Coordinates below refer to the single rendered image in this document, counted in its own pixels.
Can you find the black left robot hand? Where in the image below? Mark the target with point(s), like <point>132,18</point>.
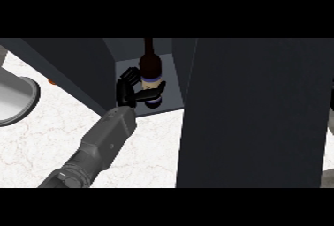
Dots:
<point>128,94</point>

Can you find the dark wine bottle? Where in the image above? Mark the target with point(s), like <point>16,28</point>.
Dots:
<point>150,73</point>

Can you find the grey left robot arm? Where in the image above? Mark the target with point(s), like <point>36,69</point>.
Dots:
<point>104,138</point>

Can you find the dark grey cabinet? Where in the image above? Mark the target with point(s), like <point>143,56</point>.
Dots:
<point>100,70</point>

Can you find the small orange object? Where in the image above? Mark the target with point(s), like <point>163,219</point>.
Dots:
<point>52,81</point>

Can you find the dark grey cabinet door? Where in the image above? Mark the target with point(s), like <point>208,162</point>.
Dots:
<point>256,111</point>

